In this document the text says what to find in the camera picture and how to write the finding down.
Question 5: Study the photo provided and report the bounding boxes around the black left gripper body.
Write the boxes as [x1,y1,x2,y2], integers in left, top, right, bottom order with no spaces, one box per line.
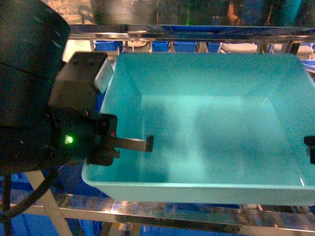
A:
[49,108,120,165]

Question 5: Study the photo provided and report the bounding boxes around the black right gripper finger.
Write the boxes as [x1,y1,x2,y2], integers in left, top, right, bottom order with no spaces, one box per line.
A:
[304,136,315,164]

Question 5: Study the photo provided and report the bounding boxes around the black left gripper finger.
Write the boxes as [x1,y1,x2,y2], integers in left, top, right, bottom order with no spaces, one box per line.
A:
[113,135,154,152]

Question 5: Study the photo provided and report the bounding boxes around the teal plastic bin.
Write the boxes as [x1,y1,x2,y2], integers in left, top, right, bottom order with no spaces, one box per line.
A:
[82,53,315,206]

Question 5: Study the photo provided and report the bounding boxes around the stainless steel shelf rack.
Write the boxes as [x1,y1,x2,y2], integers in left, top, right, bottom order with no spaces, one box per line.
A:
[0,24,315,236]

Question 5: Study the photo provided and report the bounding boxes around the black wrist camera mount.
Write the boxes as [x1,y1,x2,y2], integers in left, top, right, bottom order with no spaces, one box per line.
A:
[49,51,113,113]

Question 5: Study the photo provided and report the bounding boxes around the black cable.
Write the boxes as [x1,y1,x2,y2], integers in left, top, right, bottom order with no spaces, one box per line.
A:
[0,167,60,236]

